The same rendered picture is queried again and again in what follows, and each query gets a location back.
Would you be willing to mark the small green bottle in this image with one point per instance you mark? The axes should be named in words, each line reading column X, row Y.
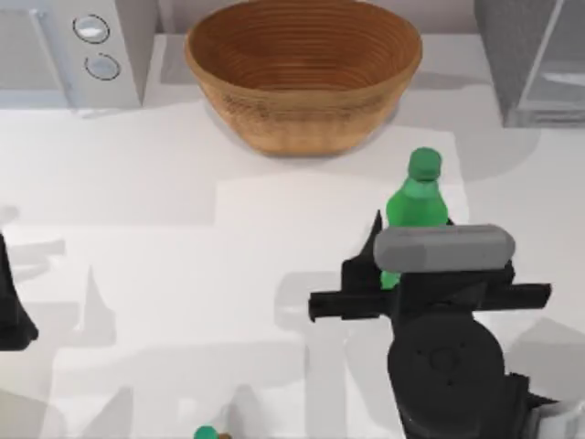
column 205, row 433

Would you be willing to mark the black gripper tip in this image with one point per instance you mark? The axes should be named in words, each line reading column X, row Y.
column 11, row 302

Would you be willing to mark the pale microwave oven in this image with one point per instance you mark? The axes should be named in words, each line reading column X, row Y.
column 132, row 55

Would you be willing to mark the brown woven basket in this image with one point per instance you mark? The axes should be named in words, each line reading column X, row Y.
column 301, row 114

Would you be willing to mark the pale grey rounded box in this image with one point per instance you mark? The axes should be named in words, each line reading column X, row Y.
column 443, row 249

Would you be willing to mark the round microwave knob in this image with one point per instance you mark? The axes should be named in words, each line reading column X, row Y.
column 90, row 28
column 102, row 66

